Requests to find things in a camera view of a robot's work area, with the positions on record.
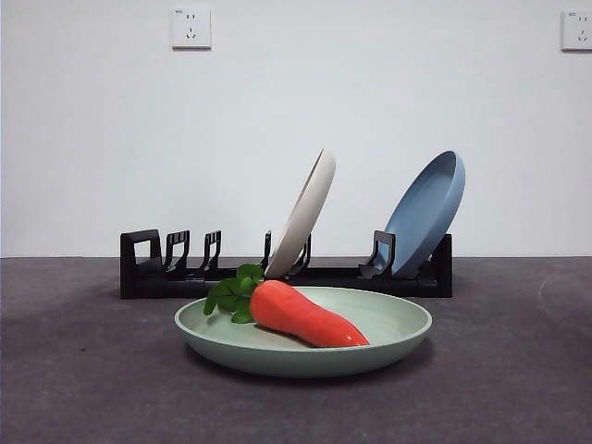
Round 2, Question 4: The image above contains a beige plate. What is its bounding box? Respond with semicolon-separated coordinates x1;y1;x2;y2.
264;147;337;281

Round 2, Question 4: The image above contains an orange carrot with green leaves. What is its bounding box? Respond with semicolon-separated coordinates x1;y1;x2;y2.
203;263;372;349

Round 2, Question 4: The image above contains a black plate rack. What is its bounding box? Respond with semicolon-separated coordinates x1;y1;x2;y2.
118;228;454;301

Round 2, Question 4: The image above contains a white wall socket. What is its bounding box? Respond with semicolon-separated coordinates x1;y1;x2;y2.
560;9;592;53
170;6;213;51

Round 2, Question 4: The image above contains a green plate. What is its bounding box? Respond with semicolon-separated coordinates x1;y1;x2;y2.
173;285;435;380

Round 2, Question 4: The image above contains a blue plate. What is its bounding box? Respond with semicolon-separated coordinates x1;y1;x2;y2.
382;149;467;279

